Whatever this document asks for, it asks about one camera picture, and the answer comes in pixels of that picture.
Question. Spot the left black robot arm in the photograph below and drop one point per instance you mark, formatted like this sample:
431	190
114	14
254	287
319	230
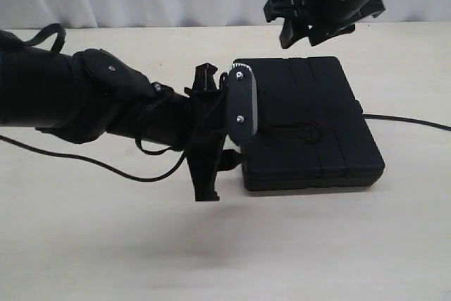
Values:
79	97

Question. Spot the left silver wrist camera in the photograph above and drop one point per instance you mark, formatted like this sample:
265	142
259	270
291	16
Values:
241	103

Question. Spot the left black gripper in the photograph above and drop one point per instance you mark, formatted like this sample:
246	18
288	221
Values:
204	151

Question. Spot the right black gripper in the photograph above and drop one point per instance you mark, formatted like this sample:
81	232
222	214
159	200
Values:
298	14

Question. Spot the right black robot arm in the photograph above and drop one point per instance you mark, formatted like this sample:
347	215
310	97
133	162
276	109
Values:
319	20

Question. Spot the black plastic carrying case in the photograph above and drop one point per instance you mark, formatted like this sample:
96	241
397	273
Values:
311	133

